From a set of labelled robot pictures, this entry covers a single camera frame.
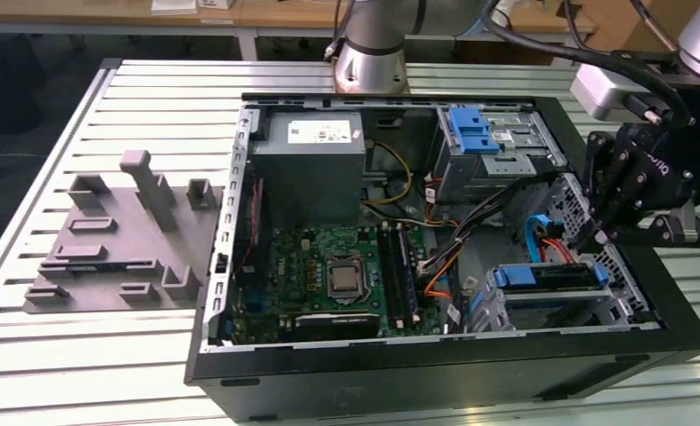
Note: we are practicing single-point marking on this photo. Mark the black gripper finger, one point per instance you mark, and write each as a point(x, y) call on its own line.
point(596, 177)
point(630, 195)

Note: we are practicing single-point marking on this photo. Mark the hard disk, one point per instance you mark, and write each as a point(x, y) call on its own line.
point(521, 275)

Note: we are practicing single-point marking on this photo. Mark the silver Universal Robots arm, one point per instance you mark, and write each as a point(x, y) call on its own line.
point(366, 66)

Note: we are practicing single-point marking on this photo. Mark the metal disk bay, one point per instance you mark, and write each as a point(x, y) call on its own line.
point(562, 299)

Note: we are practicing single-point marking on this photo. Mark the metal optical drive cage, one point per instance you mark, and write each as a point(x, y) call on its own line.
point(502, 166)

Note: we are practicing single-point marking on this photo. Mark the blue drive latch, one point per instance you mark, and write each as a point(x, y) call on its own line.
point(470, 133)

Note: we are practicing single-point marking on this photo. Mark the black RAM slot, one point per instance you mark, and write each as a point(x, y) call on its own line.
point(406, 275)
point(392, 279)

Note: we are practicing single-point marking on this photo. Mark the CPU socket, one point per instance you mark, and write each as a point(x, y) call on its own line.
point(346, 261)

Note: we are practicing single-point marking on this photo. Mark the silver CPU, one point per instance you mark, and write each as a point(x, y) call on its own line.
point(345, 278)

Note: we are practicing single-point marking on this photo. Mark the grey power supply unit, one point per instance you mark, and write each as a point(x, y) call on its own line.
point(308, 186)

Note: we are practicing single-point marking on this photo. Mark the green motherboard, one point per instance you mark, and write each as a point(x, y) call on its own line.
point(301, 266)

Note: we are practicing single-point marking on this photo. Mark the black graphics card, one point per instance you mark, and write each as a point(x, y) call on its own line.
point(337, 326)

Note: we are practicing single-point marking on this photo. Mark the black open PC case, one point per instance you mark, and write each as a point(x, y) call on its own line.
point(384, 377)

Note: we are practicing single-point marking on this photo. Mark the white paper box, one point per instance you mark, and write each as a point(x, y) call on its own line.
point(216, 3)
point(172, 6)

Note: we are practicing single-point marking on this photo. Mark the grey parts rack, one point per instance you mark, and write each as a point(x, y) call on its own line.
point(129, 248)

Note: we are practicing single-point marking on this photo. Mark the wooden desk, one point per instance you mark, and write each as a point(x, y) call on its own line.
point(118, 20)

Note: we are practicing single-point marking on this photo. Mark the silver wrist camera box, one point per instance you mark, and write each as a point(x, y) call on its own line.
point(597, 93)

